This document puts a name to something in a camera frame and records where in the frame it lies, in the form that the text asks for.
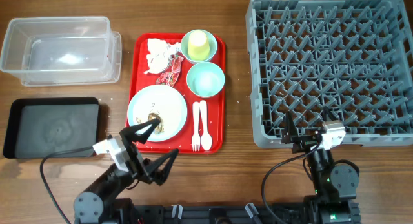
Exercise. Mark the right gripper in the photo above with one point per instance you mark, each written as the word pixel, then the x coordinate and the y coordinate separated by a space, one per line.
pixel 291 135

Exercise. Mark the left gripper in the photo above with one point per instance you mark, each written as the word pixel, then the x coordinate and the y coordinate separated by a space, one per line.
pixel 138 166

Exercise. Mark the light blue round plate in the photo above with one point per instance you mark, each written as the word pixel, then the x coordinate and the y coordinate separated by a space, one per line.
pixel 162 102

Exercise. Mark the red snack wrapper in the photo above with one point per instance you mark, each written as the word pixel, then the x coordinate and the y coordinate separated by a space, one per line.
pixel 171 74

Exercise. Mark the green bowl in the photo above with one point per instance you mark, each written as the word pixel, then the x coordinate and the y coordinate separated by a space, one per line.
pixel 212 42
pixel 205 79

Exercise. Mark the white napkin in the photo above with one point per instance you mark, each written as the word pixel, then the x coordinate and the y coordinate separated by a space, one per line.
pixel 160 54

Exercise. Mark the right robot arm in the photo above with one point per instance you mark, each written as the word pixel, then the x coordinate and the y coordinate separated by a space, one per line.
pixel 335 182

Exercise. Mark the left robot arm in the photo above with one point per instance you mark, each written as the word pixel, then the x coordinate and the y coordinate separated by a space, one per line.
pixel 99 203

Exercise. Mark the grey dishwasher rack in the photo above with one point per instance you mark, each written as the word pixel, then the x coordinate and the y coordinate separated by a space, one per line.
pixel 353 57

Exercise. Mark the clear plastic waste bin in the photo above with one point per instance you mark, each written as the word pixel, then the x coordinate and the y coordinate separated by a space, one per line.
pixel 56 51

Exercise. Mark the white plastic fork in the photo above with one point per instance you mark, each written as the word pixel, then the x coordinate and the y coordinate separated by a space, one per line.
pixel 196 137

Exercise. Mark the white plastic spoon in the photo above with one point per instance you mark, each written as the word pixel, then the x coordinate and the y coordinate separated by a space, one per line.
pixel 206 138

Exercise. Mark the red serving tray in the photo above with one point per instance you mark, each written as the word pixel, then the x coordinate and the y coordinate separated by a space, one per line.
pixel 215 104

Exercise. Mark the black rectangular tray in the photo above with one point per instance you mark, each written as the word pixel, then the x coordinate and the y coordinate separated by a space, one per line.
pixel 38 127

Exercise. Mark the yellow plastic cup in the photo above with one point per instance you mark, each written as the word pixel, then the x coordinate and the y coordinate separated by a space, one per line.
pixel 198 46

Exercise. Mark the green bowl under cup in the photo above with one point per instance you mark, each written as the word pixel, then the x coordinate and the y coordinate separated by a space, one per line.
pixel 212 42

